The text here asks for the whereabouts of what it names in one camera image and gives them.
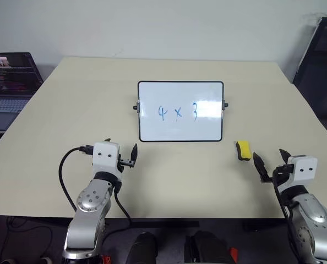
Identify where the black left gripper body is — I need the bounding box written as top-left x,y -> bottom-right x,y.
117,153 -> 135,174

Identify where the white board with black frame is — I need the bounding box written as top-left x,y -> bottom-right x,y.
132,80 -> 230,143

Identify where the open laptop with dark screen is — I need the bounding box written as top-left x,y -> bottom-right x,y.
0,52 -> 45,133

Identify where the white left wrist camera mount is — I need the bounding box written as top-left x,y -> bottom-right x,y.
91,141 -> 121,174

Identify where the narrow dark rounded shape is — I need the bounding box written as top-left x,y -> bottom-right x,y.
126,231 -> 158,264

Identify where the black chair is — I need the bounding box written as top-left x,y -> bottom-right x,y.
292,16 -> 327,144

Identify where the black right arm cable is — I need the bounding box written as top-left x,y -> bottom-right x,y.
272,168 -> 298,250

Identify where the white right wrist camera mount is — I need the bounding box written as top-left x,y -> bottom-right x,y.
277,155 -> 318,194

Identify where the wide dark rounded shape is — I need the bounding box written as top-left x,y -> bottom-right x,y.
183,230 -> 236,264

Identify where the yellow and black sponge eraser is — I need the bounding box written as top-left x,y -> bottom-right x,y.
234,140 -> 253,161

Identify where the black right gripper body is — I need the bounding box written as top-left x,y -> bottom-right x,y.
272,163 -> 295,190

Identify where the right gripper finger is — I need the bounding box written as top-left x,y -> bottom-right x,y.
279,148 -> 291,166
253,152 -> 273,184

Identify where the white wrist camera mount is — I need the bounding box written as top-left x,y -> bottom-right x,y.
277,155 -> 318,194
91,141 -> 121,174

